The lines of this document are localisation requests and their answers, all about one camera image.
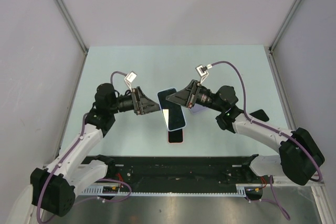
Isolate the right corner aluminium post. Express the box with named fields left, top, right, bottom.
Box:
left=268, top=0, right=304, bottom=52

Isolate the white slotted cable duct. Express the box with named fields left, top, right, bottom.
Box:
left=79, top=184, right=246, bottom=197

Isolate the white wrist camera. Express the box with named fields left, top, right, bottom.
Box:
left=124, top=71, right=137, bottom=90
left=195, top=64, right=213, bottom=84

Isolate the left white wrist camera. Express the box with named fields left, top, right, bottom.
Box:
left=124, top=71, right=137, bottom=90

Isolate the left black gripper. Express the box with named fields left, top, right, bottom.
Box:
left=109, top=87, right=163, bottom=115

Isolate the pink phone case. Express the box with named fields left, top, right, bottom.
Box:
left=167, top=129, right=184, bottom=145

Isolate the purple phone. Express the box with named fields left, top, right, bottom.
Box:
left=167, top=129, right=183, bottom=143

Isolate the light blue phone case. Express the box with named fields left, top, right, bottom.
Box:
left=156, top=87, right=187, bottom=131

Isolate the black phone right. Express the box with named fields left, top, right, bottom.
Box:
left=250, top=109, right=270, bottom=122

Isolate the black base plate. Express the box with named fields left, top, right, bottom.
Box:
left=81, top=155, right=263, bottom=187

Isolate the right side aluminium rail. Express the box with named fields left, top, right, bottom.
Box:
left=264, top=47, right=297, bottom=130

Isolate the lavender phone case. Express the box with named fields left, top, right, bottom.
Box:
left=190, top=104, right=208, bottom=114

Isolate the left corner aluminium post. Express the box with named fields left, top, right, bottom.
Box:
left=54, top=0, right=89, bottom=56

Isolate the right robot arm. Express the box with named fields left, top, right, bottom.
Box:
left=166, top=80, right=325, bottom=185

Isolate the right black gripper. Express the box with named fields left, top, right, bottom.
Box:
left=166, top=80, right=224, bottom=112

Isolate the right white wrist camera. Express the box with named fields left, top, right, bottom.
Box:
left=195, top=64, right=213, bottom=84

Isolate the corner aluminium post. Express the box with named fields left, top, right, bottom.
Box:
left=268, top=0, right=304, bottom=52
left=54, top=0, right=89, bottom=56

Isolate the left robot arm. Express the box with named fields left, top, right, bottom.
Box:
left=30, top=83, right=160, bottom=223

